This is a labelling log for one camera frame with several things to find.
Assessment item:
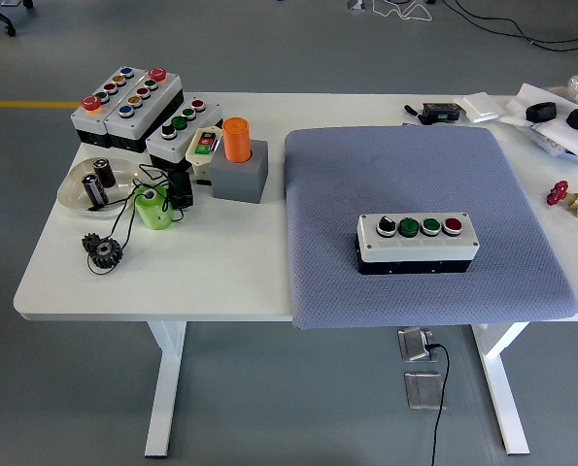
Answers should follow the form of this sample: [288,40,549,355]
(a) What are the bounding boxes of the white four-button control box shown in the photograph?
[145,96,224,172]
[356,212,481,277]

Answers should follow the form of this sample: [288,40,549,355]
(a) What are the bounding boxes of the black power cable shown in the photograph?
[424,343,451,466]

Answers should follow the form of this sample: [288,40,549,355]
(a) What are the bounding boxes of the large black metal gear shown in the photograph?
[87,237,124,271]

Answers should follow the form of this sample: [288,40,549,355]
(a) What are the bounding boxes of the dark brown capacitor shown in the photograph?
[81,173,109,208]
[91,157,118,189]

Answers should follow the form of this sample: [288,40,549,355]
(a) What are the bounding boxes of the small black adapter box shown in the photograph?
[166,169,195,211]

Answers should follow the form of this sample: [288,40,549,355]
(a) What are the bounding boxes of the white table leg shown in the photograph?
[144,320,187,458]
[470,322,531,456]

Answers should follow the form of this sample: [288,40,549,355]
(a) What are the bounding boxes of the black floor cables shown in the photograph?
[441,0,578,52]

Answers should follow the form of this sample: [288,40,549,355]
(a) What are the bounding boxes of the green plastic cylinder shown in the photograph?
[132,185,176,232]

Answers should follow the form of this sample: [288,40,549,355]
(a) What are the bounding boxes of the white floor cable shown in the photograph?
[370,0,433,22]

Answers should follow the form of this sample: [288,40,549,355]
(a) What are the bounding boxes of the clear round dish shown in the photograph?
[56,155,147,220]

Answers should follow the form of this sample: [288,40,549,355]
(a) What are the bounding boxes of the closed metal floor plate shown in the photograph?
[403,371,448,411]

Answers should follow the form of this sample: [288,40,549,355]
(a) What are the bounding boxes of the white wall switch plate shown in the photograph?
[452,91,506,123]

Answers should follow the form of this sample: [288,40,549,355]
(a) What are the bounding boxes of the thin black cord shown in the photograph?
[85,163,187,277]

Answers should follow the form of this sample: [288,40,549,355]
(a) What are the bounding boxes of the cream red-green switch box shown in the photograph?
[185,126,224,185]

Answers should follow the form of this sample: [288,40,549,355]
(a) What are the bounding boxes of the white paper sheet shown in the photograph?
[499,82,578,160]

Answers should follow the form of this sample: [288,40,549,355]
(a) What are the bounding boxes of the grey-blue textured mat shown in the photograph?
[283,124,578,331]

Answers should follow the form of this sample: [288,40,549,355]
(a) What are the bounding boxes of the grey square block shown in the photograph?
[208,139,269,205]

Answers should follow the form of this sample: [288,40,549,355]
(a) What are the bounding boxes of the orange plastic cylinder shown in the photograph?
[221,116,253,164]

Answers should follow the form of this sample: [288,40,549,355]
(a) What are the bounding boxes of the open metal floor socket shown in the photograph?
[395,327,439,364]

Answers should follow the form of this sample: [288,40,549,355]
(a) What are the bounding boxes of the white five-button control box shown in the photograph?
[103,67,186,154]
[69,66,147,150]

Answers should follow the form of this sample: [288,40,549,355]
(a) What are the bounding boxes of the black module with green connector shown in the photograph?
[422,101,462,122]

